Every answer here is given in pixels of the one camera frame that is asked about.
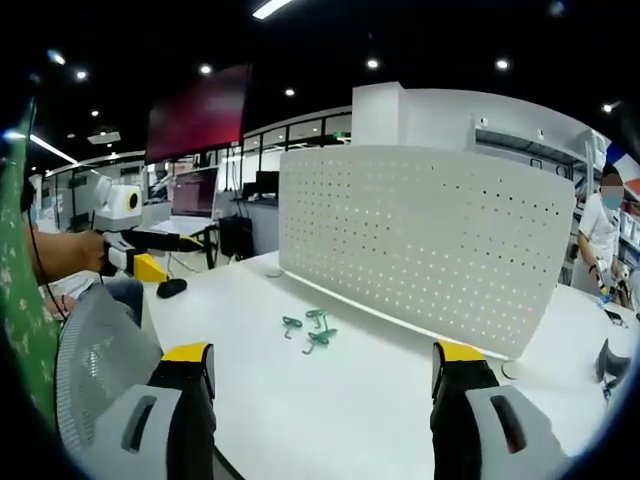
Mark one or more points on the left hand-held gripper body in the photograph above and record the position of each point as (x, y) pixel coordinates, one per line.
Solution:
(120, 207)

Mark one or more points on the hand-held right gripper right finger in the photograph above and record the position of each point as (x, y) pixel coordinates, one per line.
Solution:
(457, 400)

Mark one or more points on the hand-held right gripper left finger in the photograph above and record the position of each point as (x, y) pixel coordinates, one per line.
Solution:
(176, 400)

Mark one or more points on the green hook assembly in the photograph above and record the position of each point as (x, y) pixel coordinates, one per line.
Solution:
(320, 337)
(291, 325)
(316, 315)

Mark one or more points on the white perforated mounting plate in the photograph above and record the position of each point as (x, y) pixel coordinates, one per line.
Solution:
(425, 240)

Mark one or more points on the white round plate foot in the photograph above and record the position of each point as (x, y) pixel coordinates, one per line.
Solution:
(510, 369)
(274, 274)

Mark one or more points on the black computer mouse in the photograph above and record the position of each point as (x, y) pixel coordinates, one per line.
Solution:
(171, 288)

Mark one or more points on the person's blue jeans leg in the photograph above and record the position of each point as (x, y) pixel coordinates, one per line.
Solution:
(127, 300)

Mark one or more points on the computer monitor with text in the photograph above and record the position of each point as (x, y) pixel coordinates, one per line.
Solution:
(195, 192)

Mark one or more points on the grey mesh office chair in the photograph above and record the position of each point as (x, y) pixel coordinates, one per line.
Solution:
(100, 350)

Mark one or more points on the green patterned clothing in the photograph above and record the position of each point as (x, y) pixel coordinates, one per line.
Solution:
(20, 260)

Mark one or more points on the large dark red screen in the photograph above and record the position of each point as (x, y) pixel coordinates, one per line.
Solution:
(197, 115)

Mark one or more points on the black computer monitor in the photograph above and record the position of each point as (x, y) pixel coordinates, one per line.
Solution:
(267, 181)

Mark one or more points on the black smartphone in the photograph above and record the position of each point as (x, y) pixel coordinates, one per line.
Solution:
(615, 318)

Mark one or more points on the white square column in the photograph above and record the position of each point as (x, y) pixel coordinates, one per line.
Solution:
(380, 117)

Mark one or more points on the grey metal shelf rack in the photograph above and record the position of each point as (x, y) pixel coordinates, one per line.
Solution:
(550, 150)

